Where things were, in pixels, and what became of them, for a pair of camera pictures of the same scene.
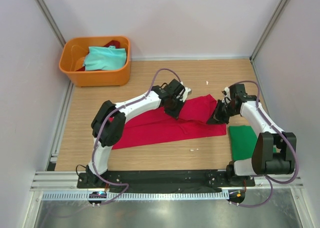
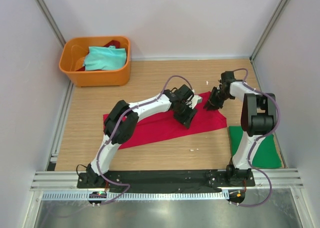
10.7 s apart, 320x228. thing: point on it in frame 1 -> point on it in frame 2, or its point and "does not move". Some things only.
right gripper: [213, 119] -> [215, 105]
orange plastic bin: [76, 47] does not move
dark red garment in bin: [116, 43] does not move
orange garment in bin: [80, 63] does not move
